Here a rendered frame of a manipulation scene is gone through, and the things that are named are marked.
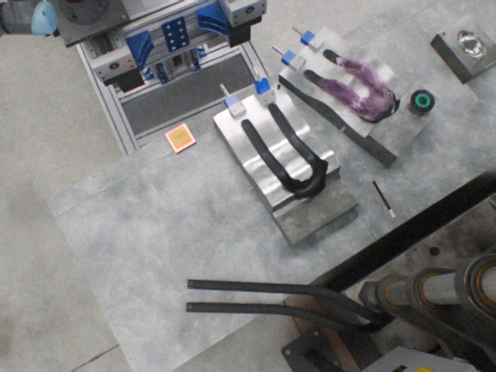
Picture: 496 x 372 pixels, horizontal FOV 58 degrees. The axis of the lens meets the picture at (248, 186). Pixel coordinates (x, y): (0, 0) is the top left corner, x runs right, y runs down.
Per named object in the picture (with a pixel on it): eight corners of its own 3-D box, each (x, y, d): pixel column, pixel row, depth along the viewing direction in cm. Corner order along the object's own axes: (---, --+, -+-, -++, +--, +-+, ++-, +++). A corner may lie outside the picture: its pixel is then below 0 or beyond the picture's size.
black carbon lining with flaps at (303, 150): (237, 125, 152) (236, 113, 142) (277, 102, 154) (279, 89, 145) (292, 210, 144) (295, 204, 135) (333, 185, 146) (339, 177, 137)
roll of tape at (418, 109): (435, 102, 149) (439, 98, 146) (422, 120, 148) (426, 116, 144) (415, 89, 151) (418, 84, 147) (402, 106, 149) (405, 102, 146)
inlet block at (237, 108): (215, 92, 155) (214, 84, 150) (227, 85, 156) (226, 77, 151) (234, 122, 153) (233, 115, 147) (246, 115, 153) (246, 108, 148)
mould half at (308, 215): (214, 127, 159) (211, 111, 146) (276, 92, 162) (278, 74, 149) (290, 247, 148) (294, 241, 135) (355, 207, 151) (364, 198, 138)
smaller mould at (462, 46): (429, 43, 168) (437, 32, 161) (460, 25, 170) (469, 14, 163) (463, 85, 163) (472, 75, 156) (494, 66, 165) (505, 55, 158)
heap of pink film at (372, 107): (310, 86, 156) (314, 75, 149) (342, 52, 160) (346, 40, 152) (369, 132, 152) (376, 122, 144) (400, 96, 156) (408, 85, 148)
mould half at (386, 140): (277, 81, 163) (280, 66, 153) (322, 35, 169) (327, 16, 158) (387, 167, 155) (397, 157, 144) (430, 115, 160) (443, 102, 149)
